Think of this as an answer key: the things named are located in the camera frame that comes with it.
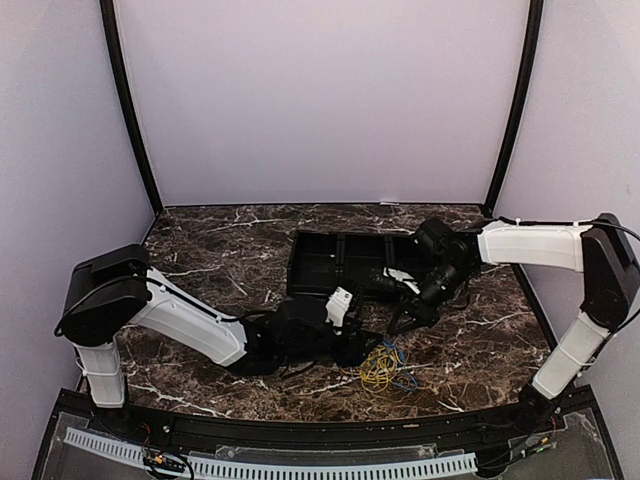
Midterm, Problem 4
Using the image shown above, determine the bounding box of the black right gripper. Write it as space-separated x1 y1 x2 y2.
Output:
387 259 476 335

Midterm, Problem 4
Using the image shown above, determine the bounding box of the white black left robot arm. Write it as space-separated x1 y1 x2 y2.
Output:
54 244 383 436

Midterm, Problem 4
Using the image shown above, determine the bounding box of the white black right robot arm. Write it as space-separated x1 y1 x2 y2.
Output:
377 213 639 434

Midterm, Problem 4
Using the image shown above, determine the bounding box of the black middle storage bin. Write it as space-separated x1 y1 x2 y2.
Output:
343 233 391 302

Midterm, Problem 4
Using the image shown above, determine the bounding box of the yellow cable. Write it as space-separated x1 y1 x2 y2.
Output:
352 344 406 394

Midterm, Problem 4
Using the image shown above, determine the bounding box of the blue cable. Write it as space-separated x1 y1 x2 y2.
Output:
377 339 419 394

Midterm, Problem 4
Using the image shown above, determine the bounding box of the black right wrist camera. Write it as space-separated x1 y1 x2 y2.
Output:
371 267 421 294

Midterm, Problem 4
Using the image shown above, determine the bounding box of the white slotted cable duct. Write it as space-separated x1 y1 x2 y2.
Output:
64 427 477 479

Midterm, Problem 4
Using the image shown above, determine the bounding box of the black front table rail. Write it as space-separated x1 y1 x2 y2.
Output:
54 387 594 452

